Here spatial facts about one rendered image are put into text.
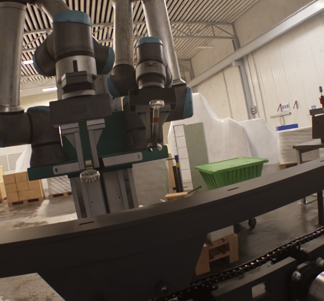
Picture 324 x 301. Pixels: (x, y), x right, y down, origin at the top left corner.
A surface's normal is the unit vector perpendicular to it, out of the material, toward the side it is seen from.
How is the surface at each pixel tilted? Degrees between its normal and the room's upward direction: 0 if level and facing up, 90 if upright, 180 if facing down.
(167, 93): 67
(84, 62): 89
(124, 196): 90
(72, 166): 90
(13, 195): 90
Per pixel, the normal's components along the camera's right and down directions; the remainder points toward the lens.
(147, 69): -0.29, -0.37
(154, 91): 0.04, -0.40
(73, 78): 0.28, -0.04
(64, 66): -0.27, 0.04
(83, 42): 0.70, -0.11
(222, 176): 0.17, 0.16
